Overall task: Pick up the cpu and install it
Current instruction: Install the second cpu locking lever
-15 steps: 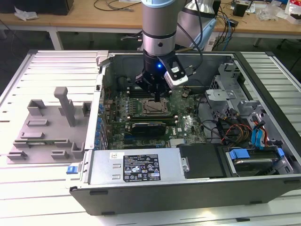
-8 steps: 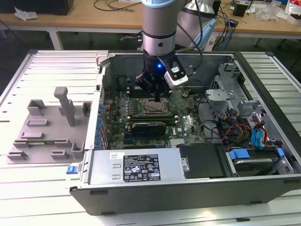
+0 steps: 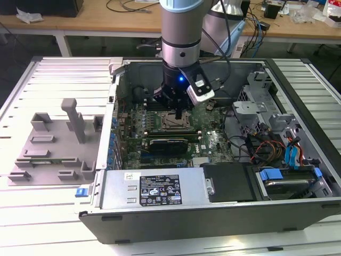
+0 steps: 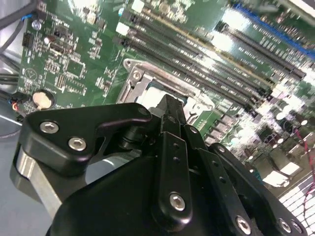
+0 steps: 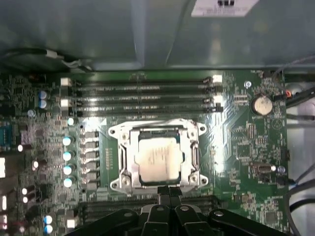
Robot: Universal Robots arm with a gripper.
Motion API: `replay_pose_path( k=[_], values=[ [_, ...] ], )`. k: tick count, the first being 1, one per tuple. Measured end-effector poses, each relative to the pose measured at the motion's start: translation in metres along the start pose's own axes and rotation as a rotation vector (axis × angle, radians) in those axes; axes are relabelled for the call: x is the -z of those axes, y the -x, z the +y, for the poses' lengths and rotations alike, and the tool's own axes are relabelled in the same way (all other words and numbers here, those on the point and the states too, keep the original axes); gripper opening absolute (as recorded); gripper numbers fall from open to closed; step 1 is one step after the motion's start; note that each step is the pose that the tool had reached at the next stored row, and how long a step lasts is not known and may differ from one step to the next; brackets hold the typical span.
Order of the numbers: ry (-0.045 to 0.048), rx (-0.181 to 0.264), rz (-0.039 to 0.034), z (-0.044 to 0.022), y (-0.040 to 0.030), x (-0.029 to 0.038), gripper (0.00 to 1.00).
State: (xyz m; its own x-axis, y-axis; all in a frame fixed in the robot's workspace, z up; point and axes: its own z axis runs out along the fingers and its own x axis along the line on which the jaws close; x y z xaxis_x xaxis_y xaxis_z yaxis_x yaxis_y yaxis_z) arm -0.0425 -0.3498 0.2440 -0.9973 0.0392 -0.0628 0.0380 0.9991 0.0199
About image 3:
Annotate black plastic shroud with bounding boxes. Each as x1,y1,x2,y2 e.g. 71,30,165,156
199,162,258,203

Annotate green motherboard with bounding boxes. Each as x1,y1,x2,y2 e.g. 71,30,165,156
113,100,237,171

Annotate white red printed bag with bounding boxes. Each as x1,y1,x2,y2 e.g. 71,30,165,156
323,0,341,27

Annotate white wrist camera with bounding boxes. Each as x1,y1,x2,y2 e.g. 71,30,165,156
177,66,215,103

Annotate black equipment box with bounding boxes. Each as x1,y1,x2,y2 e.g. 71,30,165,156
0,0,84,17

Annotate hard disk in blue carrier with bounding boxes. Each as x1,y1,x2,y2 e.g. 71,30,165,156
255,166,324,201

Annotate clear plastic wrappers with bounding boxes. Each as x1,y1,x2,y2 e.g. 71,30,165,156
291,5,324,24

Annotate wooden desk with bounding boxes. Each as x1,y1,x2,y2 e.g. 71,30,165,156
0,0,341,55

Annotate black open PC case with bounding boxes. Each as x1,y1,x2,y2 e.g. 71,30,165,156
79,57,341,245

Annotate red yellow wire bundle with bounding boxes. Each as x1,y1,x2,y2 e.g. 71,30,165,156
251,140,286,163

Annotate installed green RAM stick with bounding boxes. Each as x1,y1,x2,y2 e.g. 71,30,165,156
145,129,201,142

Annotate silver chipset heatsink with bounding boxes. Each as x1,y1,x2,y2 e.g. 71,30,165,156
192,156,212,168

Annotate black graphics card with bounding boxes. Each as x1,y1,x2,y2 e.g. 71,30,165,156
148,137,189,155

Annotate small black box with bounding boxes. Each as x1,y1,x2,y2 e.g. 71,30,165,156
263,4,280,19

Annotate grey plastic case latch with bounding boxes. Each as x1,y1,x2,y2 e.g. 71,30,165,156
108,57,125,77

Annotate black RAM slot bank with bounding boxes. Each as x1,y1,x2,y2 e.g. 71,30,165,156
143,98,160,111

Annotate blue flat wire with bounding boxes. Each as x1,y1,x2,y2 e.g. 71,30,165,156
284,143,301,171

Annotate silver metal drive cage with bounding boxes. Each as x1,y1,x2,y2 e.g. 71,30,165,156
231,70,302,139

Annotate CPU socket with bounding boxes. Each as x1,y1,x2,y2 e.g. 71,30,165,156
159,111,193,131

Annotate metal socket cover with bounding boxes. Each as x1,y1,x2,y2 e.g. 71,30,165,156
160,111,192,131

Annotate silver power supply unit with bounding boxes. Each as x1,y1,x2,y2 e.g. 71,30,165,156
100,167,211,210

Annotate silver CPU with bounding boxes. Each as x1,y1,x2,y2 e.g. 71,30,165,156
166,117,186,128

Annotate white crumpled plastic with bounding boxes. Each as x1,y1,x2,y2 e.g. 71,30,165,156
15,7,44,24

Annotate grey parts rack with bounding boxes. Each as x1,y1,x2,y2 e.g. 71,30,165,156
6,98,105,187

